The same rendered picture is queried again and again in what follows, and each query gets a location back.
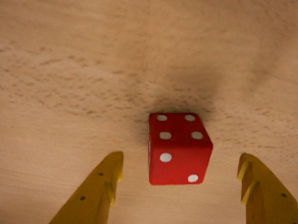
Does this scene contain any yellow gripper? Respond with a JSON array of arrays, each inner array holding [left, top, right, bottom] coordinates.
[[48, 151, 298, 224]]

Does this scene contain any red die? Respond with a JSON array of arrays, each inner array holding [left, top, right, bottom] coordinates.
[[147, 113, 214, 186]]

